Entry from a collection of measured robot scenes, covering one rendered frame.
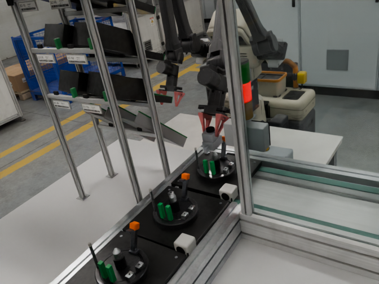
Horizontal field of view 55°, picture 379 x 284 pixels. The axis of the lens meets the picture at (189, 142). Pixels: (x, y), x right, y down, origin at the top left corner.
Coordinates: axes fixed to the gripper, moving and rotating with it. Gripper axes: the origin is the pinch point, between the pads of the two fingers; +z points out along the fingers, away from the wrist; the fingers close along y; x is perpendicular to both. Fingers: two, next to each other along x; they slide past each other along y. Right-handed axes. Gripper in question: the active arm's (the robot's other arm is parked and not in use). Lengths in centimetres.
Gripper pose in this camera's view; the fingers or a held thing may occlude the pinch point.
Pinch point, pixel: (210, 133)
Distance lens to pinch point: 124.3
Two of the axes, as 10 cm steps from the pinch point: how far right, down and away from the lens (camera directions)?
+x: 5.3, 1.4, 8.4
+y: 8.3, 1.1, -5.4
